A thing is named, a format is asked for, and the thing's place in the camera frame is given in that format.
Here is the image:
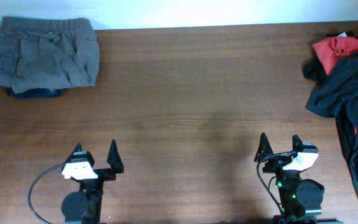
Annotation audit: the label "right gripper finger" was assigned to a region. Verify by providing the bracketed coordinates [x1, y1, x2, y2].
[292, 134, 303, 151]
[254, 133, 273, 162]

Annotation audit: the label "black Nike t-shirt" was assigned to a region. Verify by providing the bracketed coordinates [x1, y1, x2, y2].
[305, 43, 358, 224]

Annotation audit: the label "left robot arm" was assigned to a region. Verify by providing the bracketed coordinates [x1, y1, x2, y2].
[61, 140, 124, 224]

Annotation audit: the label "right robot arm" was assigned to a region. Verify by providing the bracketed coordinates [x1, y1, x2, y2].
[254, 133, 324, 224]

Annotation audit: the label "folded dark navy garment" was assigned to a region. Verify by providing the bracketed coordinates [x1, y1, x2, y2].
[6, 88, 65, 99]

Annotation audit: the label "black logo t-shirt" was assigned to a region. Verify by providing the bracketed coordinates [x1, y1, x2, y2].
[302, 31, 358, 84]

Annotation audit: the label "red mesh shirt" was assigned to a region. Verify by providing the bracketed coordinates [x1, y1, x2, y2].
[313, 36, 358, 75]

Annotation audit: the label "folded grey shorts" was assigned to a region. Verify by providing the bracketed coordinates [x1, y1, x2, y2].
[0, 16, 100, 93]

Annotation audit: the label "right black cable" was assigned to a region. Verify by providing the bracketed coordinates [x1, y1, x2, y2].
[255, 150, 298, 218]

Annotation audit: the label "black cable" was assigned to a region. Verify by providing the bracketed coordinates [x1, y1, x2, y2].
[27, 162, 67, 224]
[255, 150, 298, 218]

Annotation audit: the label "left black cable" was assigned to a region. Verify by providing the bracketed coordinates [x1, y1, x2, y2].
[27, 162, 67, 224]

